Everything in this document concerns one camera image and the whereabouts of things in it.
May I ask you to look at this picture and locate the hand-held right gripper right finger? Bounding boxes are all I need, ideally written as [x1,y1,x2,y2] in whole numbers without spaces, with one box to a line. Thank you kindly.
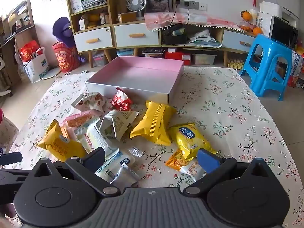
[182,148,279,194]

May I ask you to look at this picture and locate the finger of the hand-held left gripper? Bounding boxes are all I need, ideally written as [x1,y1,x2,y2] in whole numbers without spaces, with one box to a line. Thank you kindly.
[0,152,23,165]

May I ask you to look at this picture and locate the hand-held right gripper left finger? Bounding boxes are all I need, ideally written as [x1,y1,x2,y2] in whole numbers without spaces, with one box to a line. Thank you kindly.
[27,147,121,195]

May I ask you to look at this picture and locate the white blue snack packet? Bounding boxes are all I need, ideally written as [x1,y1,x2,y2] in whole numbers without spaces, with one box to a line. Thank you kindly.
[95,151,136,181]

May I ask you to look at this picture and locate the plain white snack packet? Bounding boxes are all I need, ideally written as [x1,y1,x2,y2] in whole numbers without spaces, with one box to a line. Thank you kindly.
[74,118,120,158]

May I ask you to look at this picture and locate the yellow packet blue label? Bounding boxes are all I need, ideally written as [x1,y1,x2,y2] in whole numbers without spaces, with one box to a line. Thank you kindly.
[168,123,218,162]

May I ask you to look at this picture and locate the orange cracker packet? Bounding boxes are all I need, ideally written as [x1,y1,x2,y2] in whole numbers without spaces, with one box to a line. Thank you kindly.
[165,148,207,181]

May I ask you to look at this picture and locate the silver snack packet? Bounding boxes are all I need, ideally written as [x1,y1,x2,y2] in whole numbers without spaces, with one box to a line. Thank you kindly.
[111,164,141,188]

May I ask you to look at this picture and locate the plain yellow snack packet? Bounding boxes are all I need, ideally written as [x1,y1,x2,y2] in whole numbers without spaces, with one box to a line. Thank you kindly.
[36,119,87,162]

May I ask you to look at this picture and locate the small clear packet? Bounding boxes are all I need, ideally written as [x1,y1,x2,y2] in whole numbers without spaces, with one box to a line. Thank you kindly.
[127,147,143,158]

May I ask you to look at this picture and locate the pink cracker packet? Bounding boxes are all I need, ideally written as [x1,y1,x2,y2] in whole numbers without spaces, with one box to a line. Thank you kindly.
[62,111,101,128]

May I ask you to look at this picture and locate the white green packet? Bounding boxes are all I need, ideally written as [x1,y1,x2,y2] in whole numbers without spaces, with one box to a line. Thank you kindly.
[98,110,140,141]

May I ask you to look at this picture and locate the white packet red print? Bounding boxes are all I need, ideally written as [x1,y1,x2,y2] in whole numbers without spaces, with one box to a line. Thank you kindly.
[71,92,106,112]

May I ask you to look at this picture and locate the red snack packet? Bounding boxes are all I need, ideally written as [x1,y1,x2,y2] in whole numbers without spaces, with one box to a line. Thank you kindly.
[112,88,133,111]

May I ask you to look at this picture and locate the yellow striped snack packet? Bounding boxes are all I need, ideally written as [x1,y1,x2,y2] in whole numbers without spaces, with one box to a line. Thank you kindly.
[129,100,178,147]

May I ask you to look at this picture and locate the pink cardboard box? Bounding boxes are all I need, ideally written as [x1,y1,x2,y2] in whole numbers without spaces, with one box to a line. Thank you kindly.
[85,56,184,106]

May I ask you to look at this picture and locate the floral tablecloth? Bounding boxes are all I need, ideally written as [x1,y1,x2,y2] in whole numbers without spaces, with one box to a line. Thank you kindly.
[7,66,304,228]

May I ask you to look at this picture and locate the white office chair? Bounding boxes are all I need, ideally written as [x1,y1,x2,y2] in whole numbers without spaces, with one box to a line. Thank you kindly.
[0,52,13,98]

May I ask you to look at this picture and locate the white shopping bag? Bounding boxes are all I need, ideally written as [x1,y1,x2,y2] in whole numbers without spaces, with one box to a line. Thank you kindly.
[22,46,50,84]

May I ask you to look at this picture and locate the clear storage box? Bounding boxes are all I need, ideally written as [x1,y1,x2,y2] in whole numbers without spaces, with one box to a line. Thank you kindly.
[192,53,218,66]
[93,52,108,67]

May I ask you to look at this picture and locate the yellow egg carton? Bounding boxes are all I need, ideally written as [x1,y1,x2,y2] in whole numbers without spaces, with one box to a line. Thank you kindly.
[227,58,245,70]

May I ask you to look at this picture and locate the red patterned bag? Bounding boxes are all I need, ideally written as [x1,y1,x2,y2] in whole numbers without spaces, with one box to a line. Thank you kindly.
[52,41,81,74]

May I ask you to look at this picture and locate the red box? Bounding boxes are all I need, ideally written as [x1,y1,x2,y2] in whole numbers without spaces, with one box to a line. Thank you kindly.
[165,51,192,66]

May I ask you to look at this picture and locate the red gift bag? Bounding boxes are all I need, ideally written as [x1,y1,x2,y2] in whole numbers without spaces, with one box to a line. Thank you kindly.
[19,40,41,62]

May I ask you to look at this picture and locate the blue-lid storage box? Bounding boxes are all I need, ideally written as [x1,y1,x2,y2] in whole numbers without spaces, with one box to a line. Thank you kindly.
[116,49,136,58]

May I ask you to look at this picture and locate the loose paper pile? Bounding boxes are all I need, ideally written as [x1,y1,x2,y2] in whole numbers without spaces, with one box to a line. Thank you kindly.
[188,30,223,49]

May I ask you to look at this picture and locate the wooden bookshelf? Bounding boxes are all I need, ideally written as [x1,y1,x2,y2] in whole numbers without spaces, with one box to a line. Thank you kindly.
[0,0,36,95]

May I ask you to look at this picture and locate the black bag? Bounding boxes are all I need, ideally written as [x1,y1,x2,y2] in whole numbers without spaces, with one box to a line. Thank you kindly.
[163,24,188,45]

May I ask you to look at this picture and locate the blue plastic stool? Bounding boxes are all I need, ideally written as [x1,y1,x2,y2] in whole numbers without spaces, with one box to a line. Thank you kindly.
[240,34,294,101]

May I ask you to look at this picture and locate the purple plush toy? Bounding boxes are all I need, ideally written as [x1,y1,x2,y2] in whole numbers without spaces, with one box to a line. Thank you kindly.
[52,17,82,63]

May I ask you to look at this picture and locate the small white carton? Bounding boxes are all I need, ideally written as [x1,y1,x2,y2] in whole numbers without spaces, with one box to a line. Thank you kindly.
[78,17,90,31]

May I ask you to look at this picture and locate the low wooden cabinet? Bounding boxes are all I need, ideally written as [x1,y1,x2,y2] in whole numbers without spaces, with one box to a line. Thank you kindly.
[112,20,264,67]

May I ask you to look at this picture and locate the orange yellow fruit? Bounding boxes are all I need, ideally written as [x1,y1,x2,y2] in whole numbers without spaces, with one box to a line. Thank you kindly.
[88,14,100,28]

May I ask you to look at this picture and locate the glass jar of oranges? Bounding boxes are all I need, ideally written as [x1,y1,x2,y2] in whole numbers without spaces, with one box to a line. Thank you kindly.
[238,20,253,33]

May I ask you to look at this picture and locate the small printed box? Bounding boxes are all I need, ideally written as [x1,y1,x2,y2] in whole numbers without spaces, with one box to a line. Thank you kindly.
[99,12,110,25]

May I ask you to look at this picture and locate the pink cloth runner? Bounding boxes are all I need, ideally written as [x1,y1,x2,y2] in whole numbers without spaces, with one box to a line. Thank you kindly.
[144,12,243,31]

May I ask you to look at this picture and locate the brown cardboard box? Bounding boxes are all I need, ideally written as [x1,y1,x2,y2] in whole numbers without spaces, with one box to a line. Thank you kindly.
[117,12,137,24]

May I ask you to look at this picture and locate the white microwave black door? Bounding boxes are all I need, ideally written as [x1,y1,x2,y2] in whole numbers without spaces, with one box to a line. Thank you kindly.
[258,12,299,49]

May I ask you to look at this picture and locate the tall wooden shelf cabinet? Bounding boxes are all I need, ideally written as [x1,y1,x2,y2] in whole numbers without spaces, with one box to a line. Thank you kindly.
[66,0,117,68]

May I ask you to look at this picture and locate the white plastic jar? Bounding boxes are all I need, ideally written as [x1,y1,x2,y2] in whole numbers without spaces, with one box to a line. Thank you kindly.
[249,9,258,25]

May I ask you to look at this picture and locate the white carton box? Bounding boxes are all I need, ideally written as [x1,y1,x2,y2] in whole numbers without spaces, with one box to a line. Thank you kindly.
[70,0,83,14]

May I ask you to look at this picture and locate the stack of documents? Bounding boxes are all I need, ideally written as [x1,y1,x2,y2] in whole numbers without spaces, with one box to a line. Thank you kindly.
[80,0,108,11]

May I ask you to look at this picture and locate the white desk fan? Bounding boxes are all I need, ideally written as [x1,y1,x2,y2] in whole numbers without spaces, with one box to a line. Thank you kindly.
[125,0,147,21]

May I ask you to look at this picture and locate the white printer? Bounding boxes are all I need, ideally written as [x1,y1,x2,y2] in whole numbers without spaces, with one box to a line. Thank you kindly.
[259,2,300,28]

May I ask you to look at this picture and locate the round white base plate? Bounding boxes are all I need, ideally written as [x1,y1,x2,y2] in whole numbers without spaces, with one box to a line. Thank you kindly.
[40,66,63,80]

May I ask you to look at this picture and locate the white drawer wooden handle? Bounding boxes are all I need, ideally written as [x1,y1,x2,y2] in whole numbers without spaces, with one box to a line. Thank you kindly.
[222,29,258,52]
[73,27,113,53]
[114,24,160,48]

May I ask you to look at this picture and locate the black power cable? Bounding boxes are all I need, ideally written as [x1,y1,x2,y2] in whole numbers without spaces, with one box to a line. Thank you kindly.
[183,4,191,53]
[170,3,179,27]

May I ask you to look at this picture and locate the double wall socket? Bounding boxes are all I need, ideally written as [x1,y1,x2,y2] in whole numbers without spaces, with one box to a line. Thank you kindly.
[175,0,199,9]

